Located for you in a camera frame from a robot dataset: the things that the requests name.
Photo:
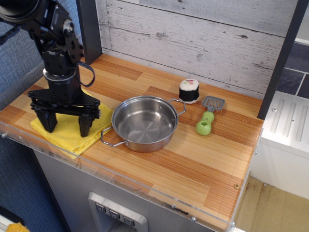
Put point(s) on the green handled toy spatula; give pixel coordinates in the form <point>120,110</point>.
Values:
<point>203,127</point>

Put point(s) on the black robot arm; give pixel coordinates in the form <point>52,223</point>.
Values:
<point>51,28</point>

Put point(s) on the yellow cloth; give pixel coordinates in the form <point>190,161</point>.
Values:
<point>66,134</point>

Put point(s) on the plush sushi roll toy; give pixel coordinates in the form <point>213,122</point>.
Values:
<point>189,91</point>

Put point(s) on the silver dispenser panel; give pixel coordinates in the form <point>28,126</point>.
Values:
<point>110,216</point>

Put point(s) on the clear acrylic table guard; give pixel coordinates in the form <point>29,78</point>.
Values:
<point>198,178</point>

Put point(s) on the yellow object bottom left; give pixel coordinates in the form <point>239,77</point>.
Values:
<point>17,227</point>

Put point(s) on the white ribbed appliance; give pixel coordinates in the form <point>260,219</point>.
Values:
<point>282,154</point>

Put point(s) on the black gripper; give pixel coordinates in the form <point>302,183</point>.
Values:
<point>67,98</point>

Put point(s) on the dark grey right post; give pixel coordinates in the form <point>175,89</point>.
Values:
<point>283,56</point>

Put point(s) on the stainless steel pot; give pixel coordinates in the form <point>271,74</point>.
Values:
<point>145,123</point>

